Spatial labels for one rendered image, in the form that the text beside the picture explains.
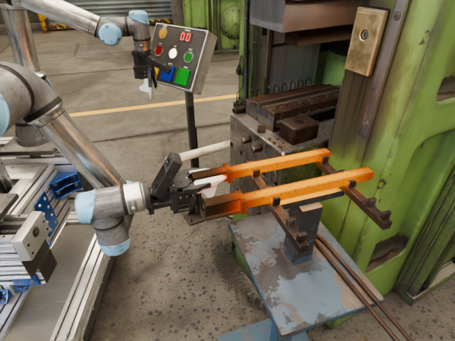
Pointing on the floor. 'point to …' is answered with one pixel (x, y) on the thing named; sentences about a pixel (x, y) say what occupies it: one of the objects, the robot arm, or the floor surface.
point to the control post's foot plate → (192, 218)
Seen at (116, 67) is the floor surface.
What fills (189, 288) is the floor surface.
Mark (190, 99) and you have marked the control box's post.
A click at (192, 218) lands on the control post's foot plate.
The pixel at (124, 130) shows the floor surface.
